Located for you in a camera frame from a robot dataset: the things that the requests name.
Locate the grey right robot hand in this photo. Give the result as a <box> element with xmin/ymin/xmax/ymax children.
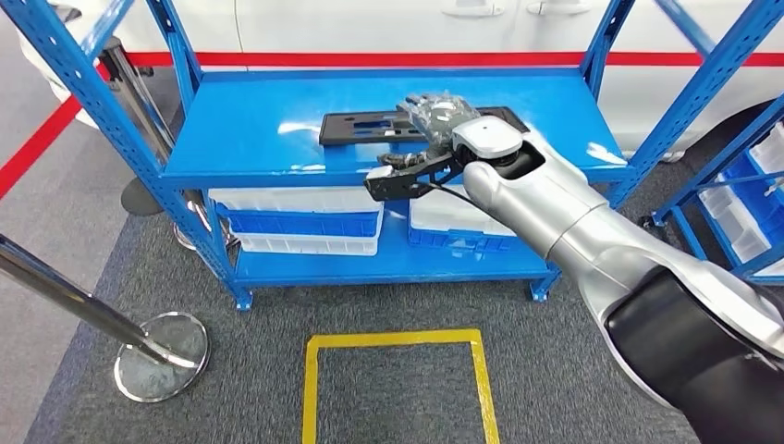
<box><xmin>376</xmin><ymin>92</ymin><xmax>483</xmax><ymax>170</ymax></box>

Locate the black plastic panel part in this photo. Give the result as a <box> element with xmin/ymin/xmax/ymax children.
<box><xmin>319</xmin><ymin>106</ymin><xmax>531</xmax><ymax>147</ymax></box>

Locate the blue metal shelf rack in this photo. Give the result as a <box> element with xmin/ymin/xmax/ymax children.
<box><xmin>0</xmin><ymin>0</ymin><xmax>784</xmax><ymax>312</ymax></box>
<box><xmin>640</xmin><ymin>92</ymin><xmax>784</xmax><ymax>288</ymax></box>

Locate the red barrier belt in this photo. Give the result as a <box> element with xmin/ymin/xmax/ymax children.
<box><xmin>0</xmin><ymin>61</ymin><xmax>113</xmax><ymax>202</ymax></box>
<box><xmin>125</xmin><ymin>51</ymin><xmax>784</xmax><ymax>68</ymax></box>

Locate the white car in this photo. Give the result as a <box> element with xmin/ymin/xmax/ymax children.
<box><xmin>18</xmin><ymin>0</ymin><xmax>784</xmax><ymax>165</ymax></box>

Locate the yellow floor tape square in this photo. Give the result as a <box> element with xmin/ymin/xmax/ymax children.
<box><xmin>300</xmin><ymin>328</ymin><xmax>501</xmax><ymax>444</ymax></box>

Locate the chrome stanchion post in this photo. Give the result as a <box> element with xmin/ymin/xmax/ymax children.
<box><xmin>0</xmin><ymin>234</ymin><xmax>211</xmax><ymax>404</ymax></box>
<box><xmin>106</xmin><ymin>36</ymin><xmax>241</xmax><ymax>253</ymax></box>

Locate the black stanchion post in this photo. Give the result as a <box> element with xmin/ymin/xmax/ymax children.
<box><xmin>97</xmin><ymin>45</ymin><xmax>166</xmax><ymax>216</ymax></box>

